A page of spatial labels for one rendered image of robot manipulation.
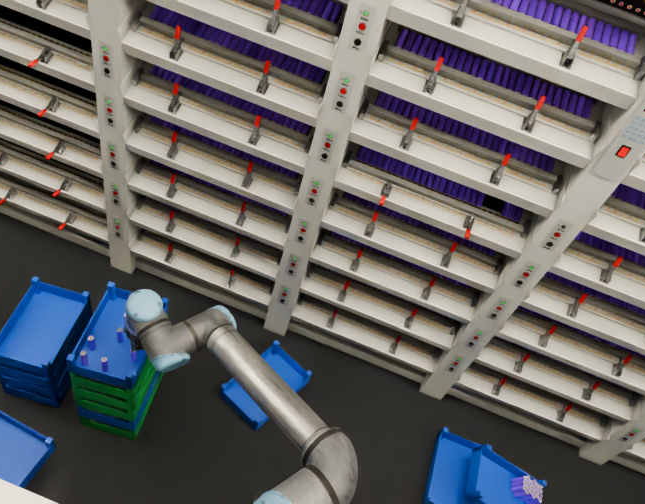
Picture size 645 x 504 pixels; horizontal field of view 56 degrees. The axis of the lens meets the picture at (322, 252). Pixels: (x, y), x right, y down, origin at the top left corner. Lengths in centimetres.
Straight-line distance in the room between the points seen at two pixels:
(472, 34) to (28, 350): 168
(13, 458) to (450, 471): 156
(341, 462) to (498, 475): 129
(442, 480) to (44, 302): 160
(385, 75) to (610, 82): 53
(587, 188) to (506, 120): 28
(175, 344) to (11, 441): 94
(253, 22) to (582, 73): 82
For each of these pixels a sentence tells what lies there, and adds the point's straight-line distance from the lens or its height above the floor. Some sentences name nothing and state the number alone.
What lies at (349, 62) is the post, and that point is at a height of 132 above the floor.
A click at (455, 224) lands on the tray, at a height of 93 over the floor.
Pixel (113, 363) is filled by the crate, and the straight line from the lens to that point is 203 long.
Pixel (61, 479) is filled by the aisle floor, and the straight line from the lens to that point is 233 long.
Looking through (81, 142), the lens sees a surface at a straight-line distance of 238.
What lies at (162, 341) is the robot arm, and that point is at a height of 79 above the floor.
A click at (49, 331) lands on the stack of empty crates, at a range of 230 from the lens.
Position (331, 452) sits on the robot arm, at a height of 97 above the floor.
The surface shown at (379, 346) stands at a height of 17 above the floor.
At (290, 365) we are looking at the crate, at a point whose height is 1.
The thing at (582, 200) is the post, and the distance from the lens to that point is 177.
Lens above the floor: 219
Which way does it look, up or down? 49 degrees down
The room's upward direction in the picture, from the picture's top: 19 degrees clockwise
